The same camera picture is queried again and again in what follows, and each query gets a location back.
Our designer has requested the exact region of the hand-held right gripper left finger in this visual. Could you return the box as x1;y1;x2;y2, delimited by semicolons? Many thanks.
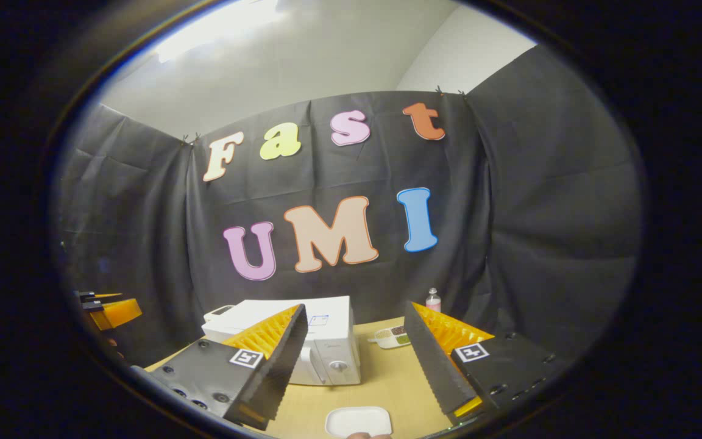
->
144;303;310;431

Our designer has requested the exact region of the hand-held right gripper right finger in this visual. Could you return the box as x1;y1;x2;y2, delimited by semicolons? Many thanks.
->
403;300;562;426

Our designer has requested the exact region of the white square plate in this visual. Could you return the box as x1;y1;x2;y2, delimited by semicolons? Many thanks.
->
325;407;393;438

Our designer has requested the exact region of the white microwave oven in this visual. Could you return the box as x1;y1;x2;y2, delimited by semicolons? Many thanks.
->
202;296;362;386

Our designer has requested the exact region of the white toaster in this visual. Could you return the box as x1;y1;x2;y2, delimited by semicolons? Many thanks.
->
204;304;236;324

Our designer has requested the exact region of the black backdrop cloth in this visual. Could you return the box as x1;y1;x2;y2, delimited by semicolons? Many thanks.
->
52;44;643;369

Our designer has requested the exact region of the white divided dish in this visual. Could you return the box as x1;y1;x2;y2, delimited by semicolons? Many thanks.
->
368;325;412;349

